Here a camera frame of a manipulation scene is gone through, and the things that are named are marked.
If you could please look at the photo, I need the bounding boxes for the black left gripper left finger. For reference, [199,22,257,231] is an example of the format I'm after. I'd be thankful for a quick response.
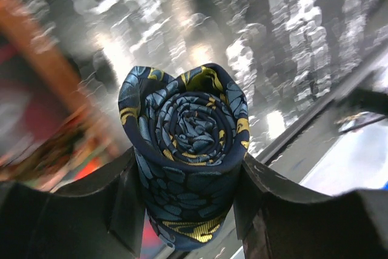
[1,149,144,258]

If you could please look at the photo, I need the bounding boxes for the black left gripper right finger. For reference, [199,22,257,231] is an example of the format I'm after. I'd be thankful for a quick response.
[234,155,387,259]

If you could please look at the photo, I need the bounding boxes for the blue floral patterned tie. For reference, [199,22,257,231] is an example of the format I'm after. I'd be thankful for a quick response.
[118,63,250,251]

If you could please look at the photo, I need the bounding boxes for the colourful faces rolled tie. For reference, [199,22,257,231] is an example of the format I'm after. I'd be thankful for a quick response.
[1,109,119,192]

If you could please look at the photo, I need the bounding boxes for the wooden compartment organizer box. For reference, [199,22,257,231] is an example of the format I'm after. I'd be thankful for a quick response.
[1,0,101,133]

